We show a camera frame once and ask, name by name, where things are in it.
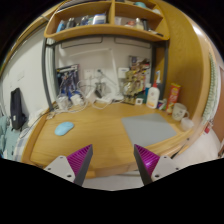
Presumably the blue striped bedding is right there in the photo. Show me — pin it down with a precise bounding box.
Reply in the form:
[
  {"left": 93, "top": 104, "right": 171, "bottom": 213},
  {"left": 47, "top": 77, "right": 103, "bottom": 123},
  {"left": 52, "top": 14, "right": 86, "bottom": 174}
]
[{"left": 0, "top": 114, "right": 34, "bottom": 161}]

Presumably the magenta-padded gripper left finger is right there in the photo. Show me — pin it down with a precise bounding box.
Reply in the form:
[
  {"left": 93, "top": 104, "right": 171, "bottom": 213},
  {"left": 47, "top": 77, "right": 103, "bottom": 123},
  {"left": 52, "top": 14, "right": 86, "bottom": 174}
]
[{"left": 43, "top": 143, "right": 94, "bottom": 187}]

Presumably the small white round container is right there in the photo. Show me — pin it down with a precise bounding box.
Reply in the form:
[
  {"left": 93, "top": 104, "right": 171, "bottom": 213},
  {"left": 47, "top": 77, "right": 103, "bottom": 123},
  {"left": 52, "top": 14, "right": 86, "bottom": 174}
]
[{"left": 180, "top": 117, "right": 195, "bottom": 132}]

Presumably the white bottle with red cap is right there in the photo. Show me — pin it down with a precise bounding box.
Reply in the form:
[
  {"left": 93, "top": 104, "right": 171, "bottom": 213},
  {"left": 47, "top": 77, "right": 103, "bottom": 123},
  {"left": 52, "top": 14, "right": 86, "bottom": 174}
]
[{"left": 145, "top": 82, "right": 161, "bottom": 110}]

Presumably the grey mouse pad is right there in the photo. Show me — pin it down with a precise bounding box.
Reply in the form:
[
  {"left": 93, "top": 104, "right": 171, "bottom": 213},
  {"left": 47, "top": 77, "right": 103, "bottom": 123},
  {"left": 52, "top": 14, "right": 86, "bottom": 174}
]
[{"left": 120, "top": 113, "right": 178, "bottom": 148}]

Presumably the colourful printed cardboard box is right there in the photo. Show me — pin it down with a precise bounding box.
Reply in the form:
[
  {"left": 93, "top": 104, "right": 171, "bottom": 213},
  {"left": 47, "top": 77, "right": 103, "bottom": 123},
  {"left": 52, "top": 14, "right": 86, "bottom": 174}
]
[{"left": 128, "top": 55, "right": 151, "bottom": 84}]

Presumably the white plastic bag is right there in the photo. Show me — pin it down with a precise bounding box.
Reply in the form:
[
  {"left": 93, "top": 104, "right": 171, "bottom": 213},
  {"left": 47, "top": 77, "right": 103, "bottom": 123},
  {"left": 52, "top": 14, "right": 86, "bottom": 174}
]
[{"left": 27, "top": 108, "right": 48, "bottom": 128}]

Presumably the clear domed plastic container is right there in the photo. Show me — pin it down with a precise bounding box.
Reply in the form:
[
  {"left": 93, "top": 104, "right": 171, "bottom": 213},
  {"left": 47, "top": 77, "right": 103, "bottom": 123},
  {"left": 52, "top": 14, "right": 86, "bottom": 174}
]
[{"left": 56, "top": 94, "right": 71, "bottom": 109}]

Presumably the white power strip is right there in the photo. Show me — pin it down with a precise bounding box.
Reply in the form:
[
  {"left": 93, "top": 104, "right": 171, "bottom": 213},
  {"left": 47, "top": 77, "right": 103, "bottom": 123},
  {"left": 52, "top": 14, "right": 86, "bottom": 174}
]
[{"left": 85, "top": 89, "right": 114, "bottom": 104}]

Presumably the blue and white spray bottle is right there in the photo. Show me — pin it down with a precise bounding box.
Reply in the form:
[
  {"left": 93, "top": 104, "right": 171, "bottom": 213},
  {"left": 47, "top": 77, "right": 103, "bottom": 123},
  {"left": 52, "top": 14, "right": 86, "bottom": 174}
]
[{"left": 153, "top": 69, "right": 164, "bottom": 101}]

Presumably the wooden shelf unit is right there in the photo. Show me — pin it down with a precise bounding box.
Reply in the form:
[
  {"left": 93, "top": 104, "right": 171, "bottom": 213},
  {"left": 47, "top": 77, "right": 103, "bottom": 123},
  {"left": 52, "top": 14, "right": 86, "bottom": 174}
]
[{"left": 43, "top": 0, "right": 171, "bottom": 43}]

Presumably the grey metal shelf frame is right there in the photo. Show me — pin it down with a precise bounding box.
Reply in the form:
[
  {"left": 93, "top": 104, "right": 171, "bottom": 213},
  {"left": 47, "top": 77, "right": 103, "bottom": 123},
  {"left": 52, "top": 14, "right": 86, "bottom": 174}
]
[{"left": 41, "top": 34, "right": 170, "bottom": 111}]

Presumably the brown tree creature figurine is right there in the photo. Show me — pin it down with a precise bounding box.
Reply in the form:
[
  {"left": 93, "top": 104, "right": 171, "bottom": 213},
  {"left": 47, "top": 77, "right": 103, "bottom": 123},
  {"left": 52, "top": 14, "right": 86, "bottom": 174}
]
[{"left": 121, "top": 71, "right": 146, "bottom": 104}]

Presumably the white cable bundle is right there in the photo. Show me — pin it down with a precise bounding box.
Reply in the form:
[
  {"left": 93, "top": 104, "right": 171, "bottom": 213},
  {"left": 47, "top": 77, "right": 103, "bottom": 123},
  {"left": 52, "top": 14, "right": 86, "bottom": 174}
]
[{"left": 46, "top": 96, "right": 111, "bottom": 121}]

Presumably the white charger block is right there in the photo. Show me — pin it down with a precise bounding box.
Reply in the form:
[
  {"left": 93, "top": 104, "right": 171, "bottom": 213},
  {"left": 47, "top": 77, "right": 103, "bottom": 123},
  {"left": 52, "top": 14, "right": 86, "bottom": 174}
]
[{"left": 70, "top": 94, "right": 84, "bottom": 106}]

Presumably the small blue bottle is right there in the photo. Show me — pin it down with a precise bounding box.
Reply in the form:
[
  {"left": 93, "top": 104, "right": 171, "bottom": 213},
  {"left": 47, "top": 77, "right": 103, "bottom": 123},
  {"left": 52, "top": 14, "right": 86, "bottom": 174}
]
[{"left": 144, "top": 83, "right": 152, "bottom": 104}]

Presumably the white mug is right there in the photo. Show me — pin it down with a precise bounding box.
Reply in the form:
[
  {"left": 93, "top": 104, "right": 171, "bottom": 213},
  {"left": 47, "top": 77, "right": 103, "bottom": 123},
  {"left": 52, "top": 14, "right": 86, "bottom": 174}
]
[{"left": 171, "top": 102, "right": 190, "bottom": 122}]

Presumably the robot print model kit box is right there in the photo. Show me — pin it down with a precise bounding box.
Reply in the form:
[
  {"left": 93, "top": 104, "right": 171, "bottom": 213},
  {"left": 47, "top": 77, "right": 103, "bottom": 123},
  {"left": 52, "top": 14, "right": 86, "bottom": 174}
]
[{"left": 55, "top": 64, "right": 81, "bottom": 98}]

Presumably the white wall-mounted box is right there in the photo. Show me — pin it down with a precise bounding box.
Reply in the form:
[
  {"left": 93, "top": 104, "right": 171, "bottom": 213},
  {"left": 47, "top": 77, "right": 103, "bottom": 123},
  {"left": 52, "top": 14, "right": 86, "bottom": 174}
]
[{"left": 117, "top": 67, "right": 130, "bottom": 79}]

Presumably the light blue computer mouse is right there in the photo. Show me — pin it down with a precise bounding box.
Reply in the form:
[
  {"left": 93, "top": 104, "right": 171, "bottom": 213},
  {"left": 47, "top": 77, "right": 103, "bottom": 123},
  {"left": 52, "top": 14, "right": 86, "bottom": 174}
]
[{"left": 54, "top": 121, "right": 75, "bottom": 137}]

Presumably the red chip can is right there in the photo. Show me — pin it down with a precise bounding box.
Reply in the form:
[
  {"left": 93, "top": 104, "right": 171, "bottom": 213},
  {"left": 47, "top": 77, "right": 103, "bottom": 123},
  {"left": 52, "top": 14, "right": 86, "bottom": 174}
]
[{"left": 165, "top": 82, "right": 182, "bottom": 114}]

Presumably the white wall socket plate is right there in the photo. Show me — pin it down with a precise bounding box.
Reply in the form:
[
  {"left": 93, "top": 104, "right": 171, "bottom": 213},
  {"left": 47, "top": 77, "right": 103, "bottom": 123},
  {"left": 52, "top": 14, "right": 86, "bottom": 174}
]
[
  {"left": 83, "top": 68, "right": 94, "bottom": 80},
  {"left": 94, "top": 68, "right": 105, "bottom": 79}
]

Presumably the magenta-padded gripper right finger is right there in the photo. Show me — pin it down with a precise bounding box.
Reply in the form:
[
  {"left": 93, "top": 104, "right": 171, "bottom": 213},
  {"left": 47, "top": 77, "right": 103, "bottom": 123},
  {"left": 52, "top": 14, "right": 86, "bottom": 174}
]
[{"left": 133, "top": 143, "right": 181, "bottom": 186}]

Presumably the white desk lamp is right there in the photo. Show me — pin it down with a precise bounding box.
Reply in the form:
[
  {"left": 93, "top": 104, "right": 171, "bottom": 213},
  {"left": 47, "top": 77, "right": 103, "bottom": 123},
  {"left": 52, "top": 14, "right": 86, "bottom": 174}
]
[{"left": 68, "top": 47, "right": 125, "bottom": 102}]

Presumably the black bag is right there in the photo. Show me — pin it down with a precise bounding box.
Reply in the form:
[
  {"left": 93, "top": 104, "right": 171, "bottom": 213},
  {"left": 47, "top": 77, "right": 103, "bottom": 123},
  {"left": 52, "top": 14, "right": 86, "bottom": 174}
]
[{"left": 9, "top": 87, "right": 28, "bottom": 131}]

